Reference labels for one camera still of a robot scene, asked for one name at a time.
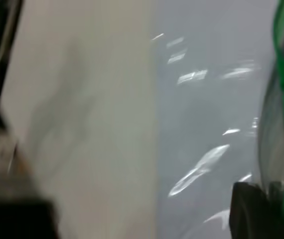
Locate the clear plastic zipper bag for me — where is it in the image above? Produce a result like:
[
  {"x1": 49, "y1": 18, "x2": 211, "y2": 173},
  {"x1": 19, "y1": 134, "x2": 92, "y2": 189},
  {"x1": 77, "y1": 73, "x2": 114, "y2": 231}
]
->
[{"x1": 153, "y1": 0, "x2": 284, "y2": 239}]

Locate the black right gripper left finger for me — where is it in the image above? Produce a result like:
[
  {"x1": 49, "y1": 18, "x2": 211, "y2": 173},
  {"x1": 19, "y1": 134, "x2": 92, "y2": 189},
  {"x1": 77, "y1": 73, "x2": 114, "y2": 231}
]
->
[{"x1": 0, "y1": 171, "x2": 61, "y2": 239}]

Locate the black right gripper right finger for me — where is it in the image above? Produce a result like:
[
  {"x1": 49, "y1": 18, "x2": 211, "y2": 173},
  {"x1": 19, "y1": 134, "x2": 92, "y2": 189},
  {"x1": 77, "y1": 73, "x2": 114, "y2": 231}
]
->
[{"x1": 228, "y1": 181, "x2": 284, "y2": 239}]

